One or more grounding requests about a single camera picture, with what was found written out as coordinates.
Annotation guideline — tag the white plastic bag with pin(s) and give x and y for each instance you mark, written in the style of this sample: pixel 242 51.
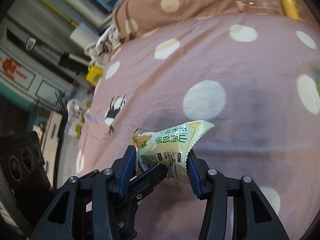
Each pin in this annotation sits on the white plastic bag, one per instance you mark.
pixel 76 116

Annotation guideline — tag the small yellow box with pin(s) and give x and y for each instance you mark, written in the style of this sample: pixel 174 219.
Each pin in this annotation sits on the small yellow box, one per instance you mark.
pixel 94 75

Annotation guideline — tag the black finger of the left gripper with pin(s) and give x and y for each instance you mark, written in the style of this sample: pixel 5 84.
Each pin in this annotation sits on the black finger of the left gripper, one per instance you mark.
pixel 140 187

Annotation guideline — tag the white patterned cloth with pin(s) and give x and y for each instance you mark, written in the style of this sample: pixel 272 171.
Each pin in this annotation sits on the white patterned cloth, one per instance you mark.
pixel 100 52

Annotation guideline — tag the black speaker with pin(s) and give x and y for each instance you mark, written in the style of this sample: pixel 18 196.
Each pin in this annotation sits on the black speaker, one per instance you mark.
pixel 21 158

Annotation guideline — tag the clear plastic bottle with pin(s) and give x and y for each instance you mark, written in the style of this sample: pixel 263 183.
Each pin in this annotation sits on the clear plastic bottle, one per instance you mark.
pixel 260 7

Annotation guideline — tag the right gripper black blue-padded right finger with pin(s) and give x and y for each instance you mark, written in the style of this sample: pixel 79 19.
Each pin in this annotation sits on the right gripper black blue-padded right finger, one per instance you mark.
pixel 253 215

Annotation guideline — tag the pink polka dot bedsheet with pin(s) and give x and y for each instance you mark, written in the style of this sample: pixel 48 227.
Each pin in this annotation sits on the pink polka dot bedsheet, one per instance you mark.
pixel 251 76

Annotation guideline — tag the white paper roll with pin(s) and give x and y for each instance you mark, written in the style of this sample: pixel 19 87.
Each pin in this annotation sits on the white paper roll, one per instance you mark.
pixel 84 36

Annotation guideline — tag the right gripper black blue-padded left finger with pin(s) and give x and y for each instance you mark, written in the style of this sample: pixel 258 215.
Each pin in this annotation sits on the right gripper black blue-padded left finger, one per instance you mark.
pixel 85 208

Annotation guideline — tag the pale green yam snack packet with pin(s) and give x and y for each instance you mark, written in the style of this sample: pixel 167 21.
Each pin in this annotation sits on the pale green yam snack packet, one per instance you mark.
pixel 169 147

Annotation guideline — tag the yellow bottle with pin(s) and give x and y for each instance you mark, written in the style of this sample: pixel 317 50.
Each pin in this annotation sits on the yellow bottle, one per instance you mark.
pixel 290 9

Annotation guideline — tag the brown polka dot pillow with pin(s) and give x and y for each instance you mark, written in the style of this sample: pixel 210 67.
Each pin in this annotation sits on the brown polka dot pillow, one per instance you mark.
pixel 134 18

